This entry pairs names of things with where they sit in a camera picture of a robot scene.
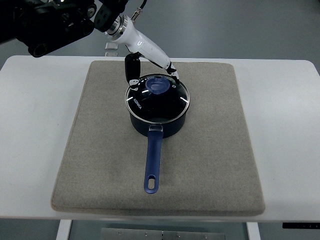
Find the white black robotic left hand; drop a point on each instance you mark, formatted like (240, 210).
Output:
(123, 31)

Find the glass pot lid blue knob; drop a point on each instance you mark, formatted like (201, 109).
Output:
(156, 98)

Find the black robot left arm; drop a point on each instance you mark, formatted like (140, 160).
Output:
(48, 25)

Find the clear floor plate upper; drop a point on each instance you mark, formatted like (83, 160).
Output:
(111, 46)

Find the clear floor plate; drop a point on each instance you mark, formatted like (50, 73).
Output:
(111, 54)
(111, 46)

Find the clear floor plate lower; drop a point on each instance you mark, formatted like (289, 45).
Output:
(111, 54)

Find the beige fabric mat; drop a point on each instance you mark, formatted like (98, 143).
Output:
(207, 168)

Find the white table leg left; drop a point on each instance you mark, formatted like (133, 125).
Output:
(64, 229)

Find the white table leg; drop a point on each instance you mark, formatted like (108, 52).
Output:
(64, 229)
(253, 231)

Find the white table leg right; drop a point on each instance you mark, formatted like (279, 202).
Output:
(253, 231)

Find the black table control panel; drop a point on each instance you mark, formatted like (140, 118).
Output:
(301, 225)

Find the dark pot with blue handle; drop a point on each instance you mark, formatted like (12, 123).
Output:
(155, 133)

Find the metal base plate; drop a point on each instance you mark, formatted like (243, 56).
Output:
(145, 234)

